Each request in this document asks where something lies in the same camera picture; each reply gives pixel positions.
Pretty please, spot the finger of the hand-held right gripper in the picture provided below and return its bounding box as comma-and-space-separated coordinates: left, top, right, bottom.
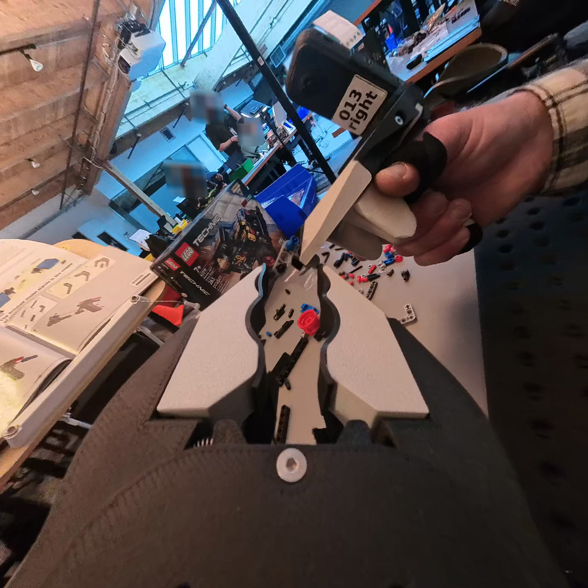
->
299, 158, 373, 265

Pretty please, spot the orange plastic piece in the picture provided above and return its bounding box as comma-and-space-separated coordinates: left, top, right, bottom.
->
151, 300, 185, 328

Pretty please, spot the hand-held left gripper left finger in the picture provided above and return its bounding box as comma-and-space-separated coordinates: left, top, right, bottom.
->
156, 264, 269, 444

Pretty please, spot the black steel pillar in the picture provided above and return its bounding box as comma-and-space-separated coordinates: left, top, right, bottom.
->
216, 0, 339, 185

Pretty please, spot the wooden office desk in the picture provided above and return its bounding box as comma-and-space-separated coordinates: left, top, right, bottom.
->
354, 0, 483, 83

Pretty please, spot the instruction booklet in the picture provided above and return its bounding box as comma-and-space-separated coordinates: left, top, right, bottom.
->
0, 250, 160, 439

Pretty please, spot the white book stand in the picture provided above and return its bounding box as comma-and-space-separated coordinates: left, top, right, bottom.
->
0, 239, 203, 488

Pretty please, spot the person's right forearm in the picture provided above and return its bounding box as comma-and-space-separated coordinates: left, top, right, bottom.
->
524, 60, 588, 196

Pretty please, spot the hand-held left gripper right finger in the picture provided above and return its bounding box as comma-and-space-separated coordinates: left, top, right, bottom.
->
317, 266, 430, 444

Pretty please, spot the pile of small toy pins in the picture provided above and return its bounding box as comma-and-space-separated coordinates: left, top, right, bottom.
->
320, 243, 413, 300

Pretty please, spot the black long beam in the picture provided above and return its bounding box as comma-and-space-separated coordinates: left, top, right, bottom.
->
274, 337, 309, 389

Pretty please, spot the toy set box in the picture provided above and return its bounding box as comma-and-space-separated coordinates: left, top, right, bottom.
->
151, 180, 288, 309

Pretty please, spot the large instruction sheet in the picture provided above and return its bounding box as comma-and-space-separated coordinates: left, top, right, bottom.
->
0, 239, 88, 327

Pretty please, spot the blue plastic bin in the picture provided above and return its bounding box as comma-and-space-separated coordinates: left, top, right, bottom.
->
255, 164, 319, 222

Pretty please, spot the person's right hand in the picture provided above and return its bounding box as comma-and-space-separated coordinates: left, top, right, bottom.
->
372, 91, 555, 267

